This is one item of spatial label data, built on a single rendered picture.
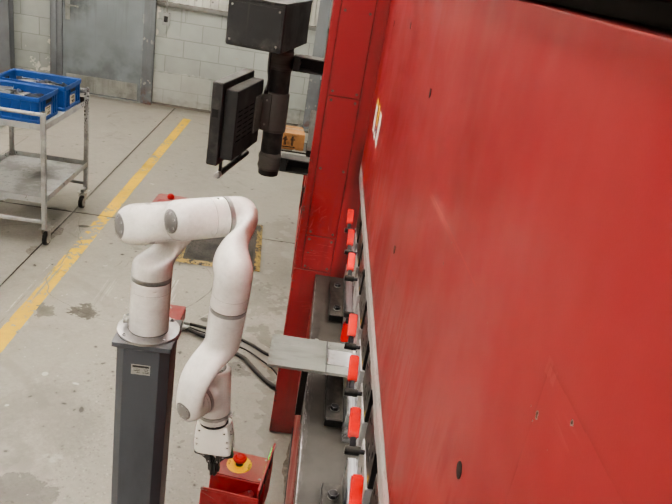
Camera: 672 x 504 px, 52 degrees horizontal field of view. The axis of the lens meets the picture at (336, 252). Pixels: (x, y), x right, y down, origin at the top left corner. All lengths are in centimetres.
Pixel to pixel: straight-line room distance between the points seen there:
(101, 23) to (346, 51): 692
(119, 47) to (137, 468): 748
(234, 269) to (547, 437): 113
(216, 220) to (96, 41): 792
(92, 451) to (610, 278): 300
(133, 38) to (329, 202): 673
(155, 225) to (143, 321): 36
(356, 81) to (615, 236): 232
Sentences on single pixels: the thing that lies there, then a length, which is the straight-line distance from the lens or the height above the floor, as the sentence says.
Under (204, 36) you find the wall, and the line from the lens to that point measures 919.
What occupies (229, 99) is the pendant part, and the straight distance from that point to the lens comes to 297.
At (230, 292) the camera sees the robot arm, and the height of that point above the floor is 141.
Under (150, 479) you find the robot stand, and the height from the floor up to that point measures 48.
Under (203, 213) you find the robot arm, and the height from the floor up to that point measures 155.
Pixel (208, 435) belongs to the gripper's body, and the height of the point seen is 96.
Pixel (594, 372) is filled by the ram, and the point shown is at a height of 194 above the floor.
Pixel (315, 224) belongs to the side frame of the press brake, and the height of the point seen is 110.
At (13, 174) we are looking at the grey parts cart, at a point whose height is 33.
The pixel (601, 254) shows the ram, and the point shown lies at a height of 200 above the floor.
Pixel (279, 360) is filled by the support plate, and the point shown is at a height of 100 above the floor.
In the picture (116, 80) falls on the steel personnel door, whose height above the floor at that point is 24.
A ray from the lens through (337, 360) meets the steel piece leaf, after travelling 217.
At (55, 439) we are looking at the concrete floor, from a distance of 339.
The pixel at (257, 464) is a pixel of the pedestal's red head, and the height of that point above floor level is 78.
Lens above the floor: 215
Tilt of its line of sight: 23 degrees down
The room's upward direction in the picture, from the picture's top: 10 degrees clockwise
